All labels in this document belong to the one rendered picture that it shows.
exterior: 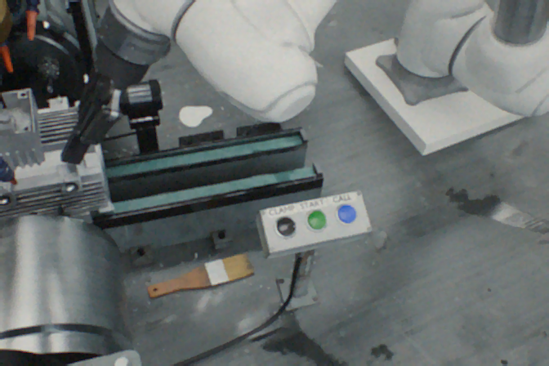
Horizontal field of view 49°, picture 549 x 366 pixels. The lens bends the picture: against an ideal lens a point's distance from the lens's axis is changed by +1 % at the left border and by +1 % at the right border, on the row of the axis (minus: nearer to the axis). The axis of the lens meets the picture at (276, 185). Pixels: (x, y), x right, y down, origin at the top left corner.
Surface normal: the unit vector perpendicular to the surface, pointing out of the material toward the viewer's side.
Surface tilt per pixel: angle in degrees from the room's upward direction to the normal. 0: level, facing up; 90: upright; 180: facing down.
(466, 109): 1
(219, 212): 90
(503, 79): 99
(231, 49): 49
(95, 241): 54
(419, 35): 89
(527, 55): 61
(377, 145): 0
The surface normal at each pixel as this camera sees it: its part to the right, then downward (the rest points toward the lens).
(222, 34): -0.24, -0.03
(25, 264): 0.22, -0.64
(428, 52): -0.71, 0.57
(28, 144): 0.30, 0.76
